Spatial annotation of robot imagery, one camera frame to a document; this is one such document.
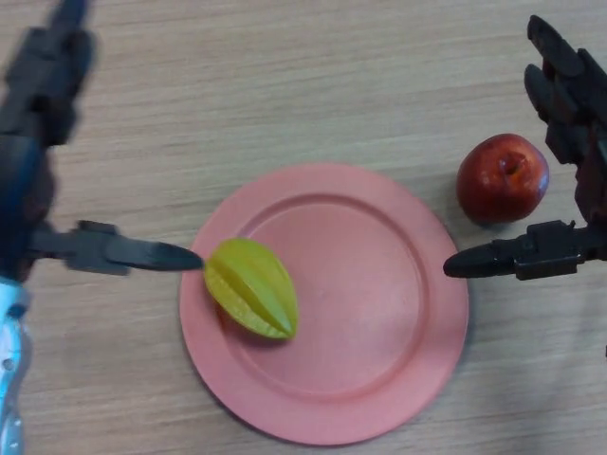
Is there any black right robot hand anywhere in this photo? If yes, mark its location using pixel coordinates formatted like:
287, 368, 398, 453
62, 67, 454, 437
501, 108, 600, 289
442, 14, 607, 282

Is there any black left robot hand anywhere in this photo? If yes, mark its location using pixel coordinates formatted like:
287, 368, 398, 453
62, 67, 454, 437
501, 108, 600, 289
0, 0, 204, 288

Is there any yellow starfruit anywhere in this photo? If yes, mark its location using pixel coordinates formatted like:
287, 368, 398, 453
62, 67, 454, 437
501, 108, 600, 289
203, 238, 300, 340

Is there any pink round plate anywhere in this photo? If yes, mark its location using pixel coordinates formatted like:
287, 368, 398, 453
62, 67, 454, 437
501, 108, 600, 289
178, 163, 470, 446

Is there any red apple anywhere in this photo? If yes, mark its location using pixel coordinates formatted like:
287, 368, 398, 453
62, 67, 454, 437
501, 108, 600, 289
455, 133, 551, 225

